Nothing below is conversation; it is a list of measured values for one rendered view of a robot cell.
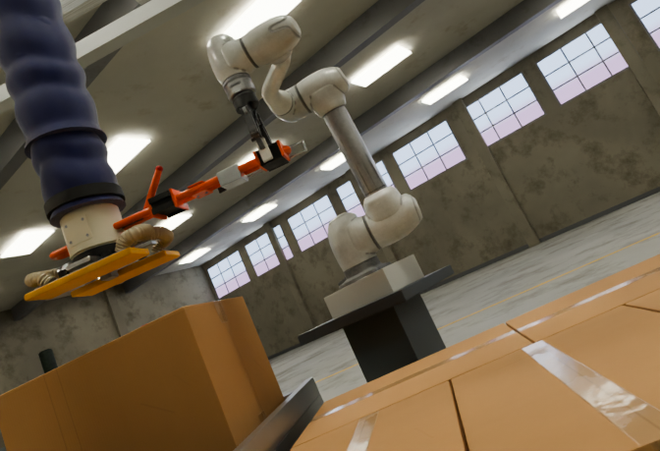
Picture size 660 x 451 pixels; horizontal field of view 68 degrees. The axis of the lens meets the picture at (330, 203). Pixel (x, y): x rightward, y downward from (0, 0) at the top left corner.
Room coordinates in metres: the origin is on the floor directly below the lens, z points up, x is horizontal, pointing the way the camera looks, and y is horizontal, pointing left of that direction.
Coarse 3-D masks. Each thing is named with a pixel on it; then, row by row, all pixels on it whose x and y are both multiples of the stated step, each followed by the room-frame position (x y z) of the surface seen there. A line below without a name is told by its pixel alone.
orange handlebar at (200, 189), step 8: (288, 152) 1.38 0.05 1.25; (240, 168) 1.36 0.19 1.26; (248, 168) 1.37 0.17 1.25; (256, 168) 1.40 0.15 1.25; (216, 176) 1.37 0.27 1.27; (200, 184) 1.38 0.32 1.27; (208, 184) 1.38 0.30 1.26; (216, 184) 1.41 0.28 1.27; (184, 192) 1.38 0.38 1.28; (192, 192) 1.38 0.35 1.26; (200, 192) 1.38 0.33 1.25; (208, 192) 1.41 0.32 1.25; (184, 200) 1.43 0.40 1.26; (136, 216) 1.40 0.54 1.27; (144, 216) 1.40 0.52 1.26; (120, 224) 1.40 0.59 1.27; (128, 224) 1.41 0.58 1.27; (136, 224) 1.45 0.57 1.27; (64, 248) 1.42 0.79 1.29; (56, 256) 1.43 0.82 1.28; (64, 256) 1.47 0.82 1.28
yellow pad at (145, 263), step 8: (144, 256) 1.52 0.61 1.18; (152, 256) 1.48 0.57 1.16; (160, 256) 1.47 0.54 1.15; (168, 256) 1.50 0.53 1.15; (176, 256) 1.55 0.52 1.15; (136, 264) 1.48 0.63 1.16; (144, 264) 1.48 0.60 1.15; (152, 264) 1.52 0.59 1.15; (160, 264) 1.57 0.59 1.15; (120, 272) 1.49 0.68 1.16; (128, 272) 1.49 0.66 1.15; (136, 272) 1.53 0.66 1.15; (96, 280) 1.50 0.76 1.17; (112, 280) 1.50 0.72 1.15; (120, 280) 1.55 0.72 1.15; (80, 288) 1.50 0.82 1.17; (88, 288) 1.50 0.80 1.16; (96, 288) 1.52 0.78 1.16; (104, 288) 1.57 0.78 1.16; (72, 296) 1.50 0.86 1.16; (80, 296) 1.53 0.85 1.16
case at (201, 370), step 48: (144, 336) 1.24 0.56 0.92; (192, 336) 1.22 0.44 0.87; (240, 336) 1.48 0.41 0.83; (48, 384) 1.28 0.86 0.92; (96, 384) 1.26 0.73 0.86; (144, 384) 1.24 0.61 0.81; (192, 384) 1.23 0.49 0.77; (240, 384) 1.36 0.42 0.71; (48, 432) 1.28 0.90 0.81; (96, 432) 1.27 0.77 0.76; (144, 432) 1.25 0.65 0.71; (192, 432) 1.23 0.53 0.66; (240, 432) 1.26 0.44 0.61
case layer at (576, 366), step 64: (512, 320) 1.49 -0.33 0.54; (576, 320) 1.15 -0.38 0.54; (640, 320) 0.94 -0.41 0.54; (384, 384) 1.43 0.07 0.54; (448, 384) 1.12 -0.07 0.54; (512, 384) 0.92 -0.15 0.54; (576, 384) 0.78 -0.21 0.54; (640, 384) 0.68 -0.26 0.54; (320, 448) 1.08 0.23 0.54; (384, 448) 0.89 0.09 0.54; (448, 448) 0.76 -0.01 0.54; (512, 448) 0.67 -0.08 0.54; (576, 448) 0.60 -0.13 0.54; (640, 448) 0.54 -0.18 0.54
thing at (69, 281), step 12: (108, 252) 1.33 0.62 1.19; (120, 252) 1.29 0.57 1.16; (132, 252) 1.29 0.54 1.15; (144, 252) 1.35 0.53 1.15; (96, 264) 1.29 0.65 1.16; (108, 264) 1.30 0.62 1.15; (120, 264) 1.35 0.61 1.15; (60, 276) 1.34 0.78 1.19; (72, 276) 1.30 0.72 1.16; (84, 276) 1.32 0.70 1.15; (96, 276) 1.37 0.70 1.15; (48, 288) 1.31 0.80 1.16; (60, 288) 1.33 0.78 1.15; (72, 288) 1.39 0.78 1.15; (36, 300) 1.35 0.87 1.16
